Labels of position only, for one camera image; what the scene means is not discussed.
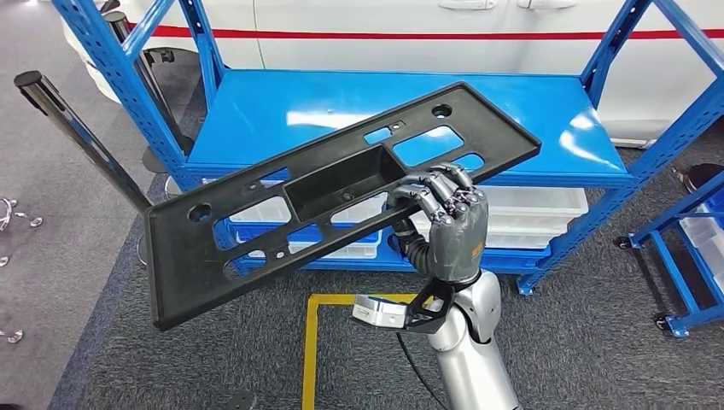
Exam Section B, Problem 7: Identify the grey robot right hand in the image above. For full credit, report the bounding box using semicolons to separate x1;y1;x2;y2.
387;162;490;284

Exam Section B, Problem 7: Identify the black plastic panel part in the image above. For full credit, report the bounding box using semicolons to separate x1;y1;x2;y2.
143;81;543;332

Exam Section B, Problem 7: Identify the blue metal shelf rack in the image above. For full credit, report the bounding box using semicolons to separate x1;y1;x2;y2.
50;0;724;296

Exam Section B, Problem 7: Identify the blue plastic bin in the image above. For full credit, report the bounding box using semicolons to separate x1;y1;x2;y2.
481;248;552;268

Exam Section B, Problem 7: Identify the white car with red stripe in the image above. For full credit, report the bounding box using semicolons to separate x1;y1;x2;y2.
59;0;724;149

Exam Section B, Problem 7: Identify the blue wheeled rack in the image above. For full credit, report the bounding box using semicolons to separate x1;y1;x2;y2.
613;169;724;339

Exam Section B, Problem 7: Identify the black round base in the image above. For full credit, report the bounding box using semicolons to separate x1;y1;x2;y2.
673;162;724;196

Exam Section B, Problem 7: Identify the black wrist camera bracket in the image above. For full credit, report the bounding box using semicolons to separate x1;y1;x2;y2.
404;278;457;335

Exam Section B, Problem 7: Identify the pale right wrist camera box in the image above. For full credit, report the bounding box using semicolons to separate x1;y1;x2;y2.
351;294;410;330

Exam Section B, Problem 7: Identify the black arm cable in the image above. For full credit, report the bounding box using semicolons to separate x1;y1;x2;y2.
395;332;448;410

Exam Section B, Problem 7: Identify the dark stanchion post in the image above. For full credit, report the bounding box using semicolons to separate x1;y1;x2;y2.
102;9;196;173

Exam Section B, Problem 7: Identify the chrome stanchion post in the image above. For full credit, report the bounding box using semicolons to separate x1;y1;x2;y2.
14;70;155;267

